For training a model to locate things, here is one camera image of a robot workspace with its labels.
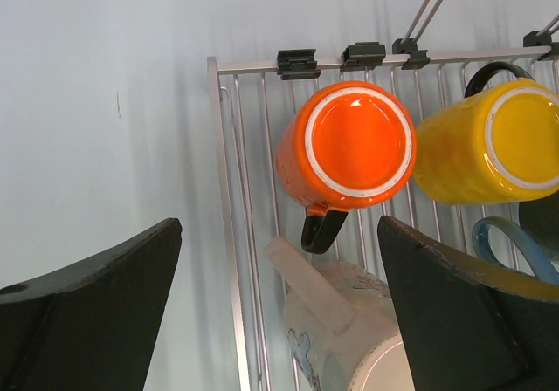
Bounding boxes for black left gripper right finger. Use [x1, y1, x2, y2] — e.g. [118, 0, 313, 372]
[377, 216, 558, 390]

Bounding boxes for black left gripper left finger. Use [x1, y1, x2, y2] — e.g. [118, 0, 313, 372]
[1, 218, 182, 390]

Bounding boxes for yellow mug black handle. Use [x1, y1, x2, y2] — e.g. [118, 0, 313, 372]
[413, 61, 558, 205]

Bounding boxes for black rack clip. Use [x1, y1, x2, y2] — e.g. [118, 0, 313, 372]
[276, 49, 321, 81]
[342, 42, 386, 71]

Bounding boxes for blue mug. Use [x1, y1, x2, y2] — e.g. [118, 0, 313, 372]
[471, 198, 559, 286]

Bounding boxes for cream floral mug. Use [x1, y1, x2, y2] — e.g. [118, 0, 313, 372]
[266, 237, 414, 390]

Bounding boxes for orange mug black handle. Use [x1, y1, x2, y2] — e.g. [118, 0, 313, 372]
[275, 80, 418, 255]

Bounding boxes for black clip with wire hook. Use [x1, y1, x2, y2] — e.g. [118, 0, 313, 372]
[392, 0, 444, 70]
[523, 15, 559, 61]

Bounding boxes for metal wire dish rack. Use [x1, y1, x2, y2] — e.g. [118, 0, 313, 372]
[207, 46, 558, 390]

